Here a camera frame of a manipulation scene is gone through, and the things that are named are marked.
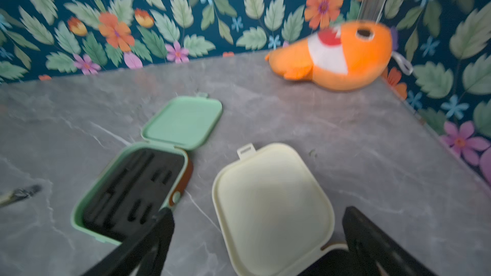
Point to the orange clownfish plush toy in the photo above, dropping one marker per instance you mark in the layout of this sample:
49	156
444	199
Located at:
344	57

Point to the cream nail clipper case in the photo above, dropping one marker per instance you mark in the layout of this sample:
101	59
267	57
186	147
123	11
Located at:
274	216

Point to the green nail file tool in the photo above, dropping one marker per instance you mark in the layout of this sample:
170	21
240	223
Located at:
19	194

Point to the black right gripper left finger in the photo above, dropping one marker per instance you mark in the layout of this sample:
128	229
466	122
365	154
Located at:
145	251

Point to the green nail clipper case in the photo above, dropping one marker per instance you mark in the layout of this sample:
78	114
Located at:
149	175

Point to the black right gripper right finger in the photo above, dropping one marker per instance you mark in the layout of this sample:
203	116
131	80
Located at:
372	251

